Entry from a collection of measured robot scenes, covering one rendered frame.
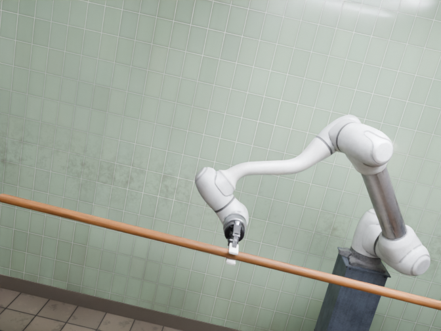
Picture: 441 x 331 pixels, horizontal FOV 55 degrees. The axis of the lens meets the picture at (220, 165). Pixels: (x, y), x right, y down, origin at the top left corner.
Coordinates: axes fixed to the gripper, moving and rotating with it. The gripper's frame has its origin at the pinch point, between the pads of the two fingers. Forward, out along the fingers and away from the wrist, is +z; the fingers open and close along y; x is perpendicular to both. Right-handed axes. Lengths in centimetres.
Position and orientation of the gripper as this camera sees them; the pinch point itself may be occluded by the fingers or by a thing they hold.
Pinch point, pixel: (232, 253)
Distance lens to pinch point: 144.2
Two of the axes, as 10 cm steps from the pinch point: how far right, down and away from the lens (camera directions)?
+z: -0.7, 2.5, -9.7
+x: -9.7, -2.3, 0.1
